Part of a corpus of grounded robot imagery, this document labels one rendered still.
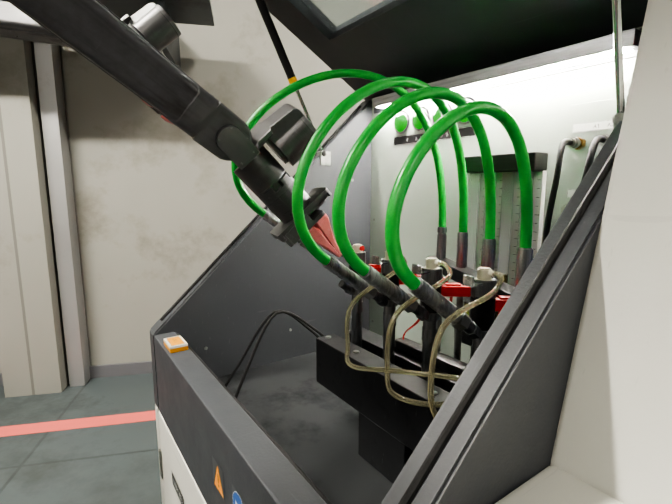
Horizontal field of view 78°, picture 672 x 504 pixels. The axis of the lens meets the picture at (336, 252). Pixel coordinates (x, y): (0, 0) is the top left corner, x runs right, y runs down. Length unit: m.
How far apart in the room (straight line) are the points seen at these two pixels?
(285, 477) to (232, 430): 0.11
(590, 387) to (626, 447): 0.05
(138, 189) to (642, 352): 2.76
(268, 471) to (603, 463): 0.31
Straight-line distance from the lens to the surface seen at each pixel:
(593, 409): 0.46
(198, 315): 0.91
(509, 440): 0.41
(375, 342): 0.71
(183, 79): 0.55
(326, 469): 0.68
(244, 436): 0.54
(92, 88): 3.03
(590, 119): 0.76
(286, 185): 0.61
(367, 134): 0.47
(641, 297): 0.44
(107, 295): 3.06
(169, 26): 0.88
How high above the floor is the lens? 1.24
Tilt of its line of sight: 9 degrees down
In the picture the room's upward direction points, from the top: straight up
